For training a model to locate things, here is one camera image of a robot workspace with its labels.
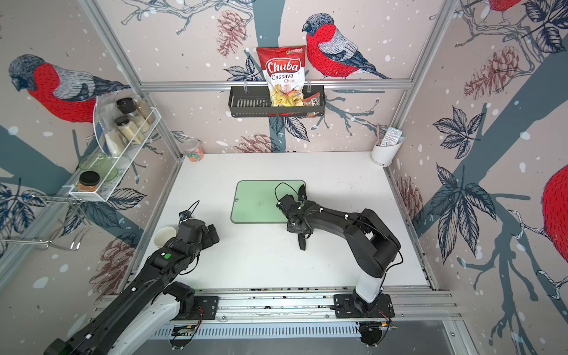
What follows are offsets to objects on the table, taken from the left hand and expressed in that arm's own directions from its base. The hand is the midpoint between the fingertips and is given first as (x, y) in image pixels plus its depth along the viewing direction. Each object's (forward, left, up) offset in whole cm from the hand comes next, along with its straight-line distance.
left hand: (209, 227), depth 83 cm
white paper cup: (-2, +18, -2) cm, 18 cm away
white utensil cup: (+40, -79, -2) cm, 88 cm away
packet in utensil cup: (+45, -82, +6) cm, 94 cm away
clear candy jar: (+46, +21, -3) cm, 50 cm away
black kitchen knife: (-1, -35, -7) cm, 36 cm away
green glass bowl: (+10, +31, +26) cm, 42 cm away
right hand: (+4, -34, -8) cm, 35 cm away
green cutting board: (+17, -15, -9) cm, 24 cm away
